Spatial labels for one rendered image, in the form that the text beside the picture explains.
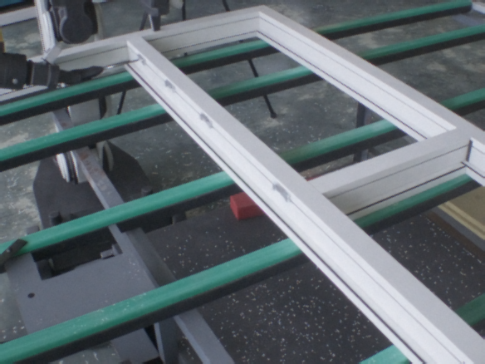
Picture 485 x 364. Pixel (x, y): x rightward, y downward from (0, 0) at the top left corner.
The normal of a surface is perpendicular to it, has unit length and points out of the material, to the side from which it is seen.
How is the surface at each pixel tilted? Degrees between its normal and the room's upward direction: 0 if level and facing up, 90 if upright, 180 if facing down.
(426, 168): 90
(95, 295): 0
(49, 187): 0
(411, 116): 90
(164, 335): 90
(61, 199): 0
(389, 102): 90
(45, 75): 75
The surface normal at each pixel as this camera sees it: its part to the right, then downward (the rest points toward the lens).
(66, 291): -0.01, -0.83
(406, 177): 0.50, 0.48
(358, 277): -0.87, 0.29
